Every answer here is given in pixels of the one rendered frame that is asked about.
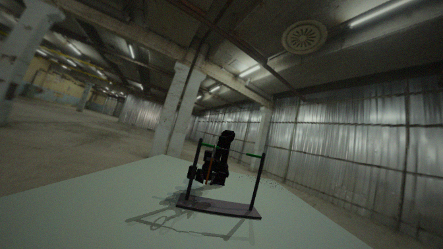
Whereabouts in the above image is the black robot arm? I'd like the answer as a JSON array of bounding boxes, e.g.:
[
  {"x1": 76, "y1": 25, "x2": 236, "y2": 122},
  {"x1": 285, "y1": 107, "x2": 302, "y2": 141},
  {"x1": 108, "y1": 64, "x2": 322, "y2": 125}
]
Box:
[{"x1": 202, "y1": 130, "x2": 235, "y2": 177}]

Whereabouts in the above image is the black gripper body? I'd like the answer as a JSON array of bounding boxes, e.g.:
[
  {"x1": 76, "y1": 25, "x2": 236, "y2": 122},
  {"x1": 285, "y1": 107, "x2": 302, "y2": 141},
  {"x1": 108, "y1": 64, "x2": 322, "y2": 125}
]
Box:
[{"x1": 187, "y1": 165, "x2": 227, "y2": 186}]

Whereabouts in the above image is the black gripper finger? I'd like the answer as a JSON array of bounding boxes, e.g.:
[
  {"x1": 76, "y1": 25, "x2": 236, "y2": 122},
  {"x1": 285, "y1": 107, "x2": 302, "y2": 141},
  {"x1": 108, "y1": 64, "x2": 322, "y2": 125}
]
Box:
[
  {"x1": 210, "y1": 172, "x2": 218, "y2": 185},
  {"x1": 195, "y1": 169, "x2": 204, "y2": 184}
]

